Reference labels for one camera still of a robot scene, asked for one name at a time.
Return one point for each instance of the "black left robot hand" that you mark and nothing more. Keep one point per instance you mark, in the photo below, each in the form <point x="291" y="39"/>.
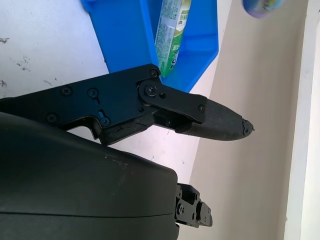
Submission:
<point x="75" y="187"/>

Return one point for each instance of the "green toothpaste box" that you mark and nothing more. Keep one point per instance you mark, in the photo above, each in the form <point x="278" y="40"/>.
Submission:
<point x="170" y="37"/>

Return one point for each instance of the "purple bag roll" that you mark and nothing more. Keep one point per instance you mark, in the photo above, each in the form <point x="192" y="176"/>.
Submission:
<point x="260" y="7"/>

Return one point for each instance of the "blue plastic tray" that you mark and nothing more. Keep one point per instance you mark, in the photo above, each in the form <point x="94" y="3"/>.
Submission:
<point x="120" y="30"/>

